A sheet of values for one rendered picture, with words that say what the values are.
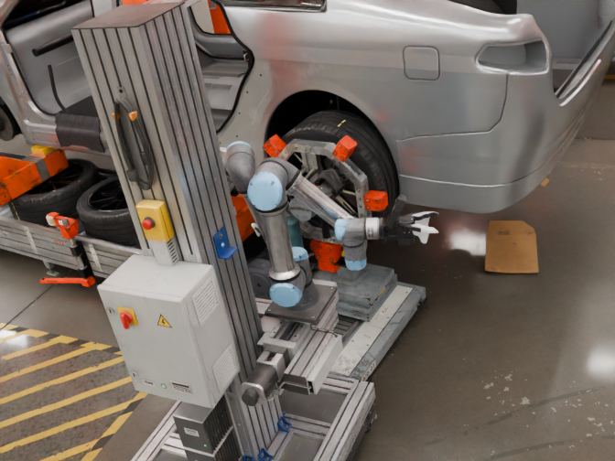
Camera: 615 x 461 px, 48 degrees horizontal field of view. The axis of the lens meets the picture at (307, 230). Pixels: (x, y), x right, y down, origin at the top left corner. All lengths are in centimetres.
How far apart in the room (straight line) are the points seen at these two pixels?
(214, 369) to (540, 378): 173
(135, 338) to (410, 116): 160
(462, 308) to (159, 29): 247
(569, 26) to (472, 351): 216
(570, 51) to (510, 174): 169
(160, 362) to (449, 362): 168
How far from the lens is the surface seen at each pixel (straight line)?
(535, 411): 343
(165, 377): 252
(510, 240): 452
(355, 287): 382
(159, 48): 214
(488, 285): 414
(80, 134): 484
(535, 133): 322
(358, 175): 329
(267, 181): 230
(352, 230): 237
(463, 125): 317
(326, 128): 335
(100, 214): 459
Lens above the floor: 246
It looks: 31 degrees down
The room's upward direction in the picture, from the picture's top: 10 degrees counter-clockwise
